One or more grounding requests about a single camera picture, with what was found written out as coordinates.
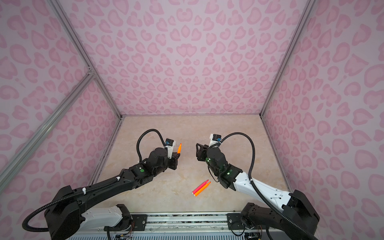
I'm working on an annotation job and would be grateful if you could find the orange marker pen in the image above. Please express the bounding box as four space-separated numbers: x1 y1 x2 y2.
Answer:
194 182 211 197
177 143 182 154

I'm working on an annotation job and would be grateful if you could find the pink marker pen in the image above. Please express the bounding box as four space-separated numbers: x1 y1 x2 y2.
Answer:
192 180 209 195

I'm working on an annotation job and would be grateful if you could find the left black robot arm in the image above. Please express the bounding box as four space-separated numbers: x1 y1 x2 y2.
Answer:
44 148 180 240

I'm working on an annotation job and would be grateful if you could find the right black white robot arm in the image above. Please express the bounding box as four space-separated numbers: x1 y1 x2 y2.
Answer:
196 144 320 240

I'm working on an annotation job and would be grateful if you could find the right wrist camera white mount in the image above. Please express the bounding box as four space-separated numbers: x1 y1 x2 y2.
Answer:
209 134 222 147

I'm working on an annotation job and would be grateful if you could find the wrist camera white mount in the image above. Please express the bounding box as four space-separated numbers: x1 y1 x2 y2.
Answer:
209 134 222 147
165 138 176 159

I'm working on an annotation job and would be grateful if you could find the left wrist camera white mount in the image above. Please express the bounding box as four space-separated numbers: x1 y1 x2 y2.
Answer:
165 138 176 159

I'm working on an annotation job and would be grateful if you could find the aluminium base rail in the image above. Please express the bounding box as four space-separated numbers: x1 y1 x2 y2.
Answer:
59 210 319 240

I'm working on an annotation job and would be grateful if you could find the left black cable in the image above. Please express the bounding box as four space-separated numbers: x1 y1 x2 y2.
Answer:
22 128 166 233

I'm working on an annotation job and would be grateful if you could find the black cable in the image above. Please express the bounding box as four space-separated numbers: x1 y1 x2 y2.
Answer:
22 128 166 233
217 132 319 240

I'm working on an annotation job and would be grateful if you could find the aluminium frame corner post left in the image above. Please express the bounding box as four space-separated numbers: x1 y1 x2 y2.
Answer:
47 0 123 120

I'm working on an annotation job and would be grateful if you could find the aluminium frame corner post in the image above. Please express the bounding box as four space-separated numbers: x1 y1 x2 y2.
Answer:
260 0 318 119
47 0 123 120

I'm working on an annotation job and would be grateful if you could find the right black cable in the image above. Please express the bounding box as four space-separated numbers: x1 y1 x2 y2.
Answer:
217 132 319 240

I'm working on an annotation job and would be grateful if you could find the aluminium frame strut left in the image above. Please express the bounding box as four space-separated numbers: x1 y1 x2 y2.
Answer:
1 71 95 192

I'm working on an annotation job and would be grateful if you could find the aluminium frame corner post right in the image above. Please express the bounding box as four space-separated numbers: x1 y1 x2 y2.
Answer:
260 0 318 119

